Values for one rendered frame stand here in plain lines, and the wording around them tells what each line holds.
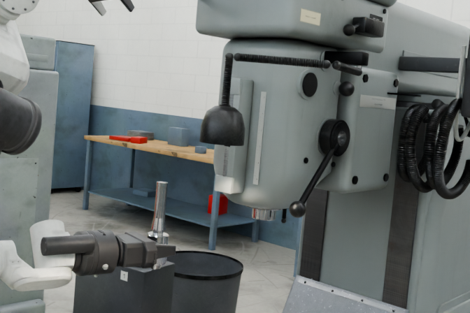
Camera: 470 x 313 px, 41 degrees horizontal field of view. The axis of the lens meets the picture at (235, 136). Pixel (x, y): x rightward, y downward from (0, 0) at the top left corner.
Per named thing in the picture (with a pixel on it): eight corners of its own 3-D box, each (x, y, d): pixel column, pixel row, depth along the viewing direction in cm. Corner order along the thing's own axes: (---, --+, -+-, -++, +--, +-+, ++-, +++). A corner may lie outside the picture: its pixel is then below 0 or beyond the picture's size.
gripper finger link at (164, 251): (173, 256, 134) (147, 259, 130) (174, 242, 134) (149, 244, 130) (177, 258, 133) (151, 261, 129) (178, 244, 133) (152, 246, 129)
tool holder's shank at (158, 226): (153, 231, 136) (157, 180, 135) (167, 233, 135) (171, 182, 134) (148, 234, 133) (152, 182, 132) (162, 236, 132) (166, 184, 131)
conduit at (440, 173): (438, 204, 119) (450, 95, 117) (363, 190, 129) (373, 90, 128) (473, 198, 133) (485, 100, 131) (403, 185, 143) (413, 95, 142)
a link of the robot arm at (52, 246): (86, 281, 126) (30, 287, 120) (77, 232, 131) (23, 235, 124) (108, 261, 119) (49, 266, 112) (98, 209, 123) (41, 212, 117)
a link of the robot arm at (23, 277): (65, 288, 122) (-5, 295, 114) (58, 245, 126) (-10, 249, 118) (78, 277, 118) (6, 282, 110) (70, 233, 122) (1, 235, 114)
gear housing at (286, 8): (292, 33, 105) (298, -27, 104) (190, 33, 121) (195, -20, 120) (387, 54, 130) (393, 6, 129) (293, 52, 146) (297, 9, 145)
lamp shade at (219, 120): (196, 142, 98) (198, 103, 97) (203, 139, 105) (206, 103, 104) (241, 147, 97) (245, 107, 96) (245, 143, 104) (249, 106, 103)
